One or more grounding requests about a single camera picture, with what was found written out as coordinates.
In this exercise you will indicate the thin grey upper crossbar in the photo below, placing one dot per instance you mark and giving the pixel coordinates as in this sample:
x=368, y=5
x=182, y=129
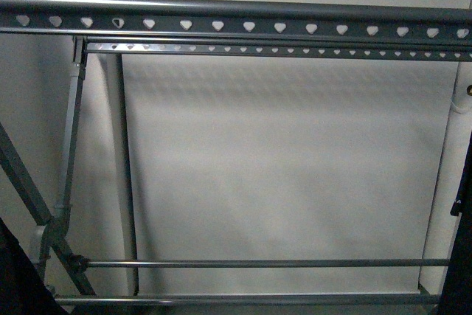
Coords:
x=270, y=264

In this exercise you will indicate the grey lower crossbar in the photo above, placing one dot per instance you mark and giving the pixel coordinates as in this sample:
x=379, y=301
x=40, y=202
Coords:
x=258, y=299

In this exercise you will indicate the black cloth lower left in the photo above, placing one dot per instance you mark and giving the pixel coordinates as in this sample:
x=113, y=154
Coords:
x=22, y=291

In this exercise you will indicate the grey perforated rear top rail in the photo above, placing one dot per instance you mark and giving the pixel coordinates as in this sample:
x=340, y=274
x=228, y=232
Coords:
x=277, y=51

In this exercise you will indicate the grey perforated rail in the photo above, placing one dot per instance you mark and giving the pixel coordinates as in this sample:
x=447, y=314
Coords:
x=239, y=19
x=277, y=51

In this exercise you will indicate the white vertical wall pipe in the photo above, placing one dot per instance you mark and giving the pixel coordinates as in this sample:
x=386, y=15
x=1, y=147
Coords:
x=116, y=98

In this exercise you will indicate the white right wall pipe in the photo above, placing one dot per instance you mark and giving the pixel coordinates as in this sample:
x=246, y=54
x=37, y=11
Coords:
x=442, y=226

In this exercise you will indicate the grey perforated front top rail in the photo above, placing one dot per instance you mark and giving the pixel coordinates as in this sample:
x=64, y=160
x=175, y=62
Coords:
x=239, y=19

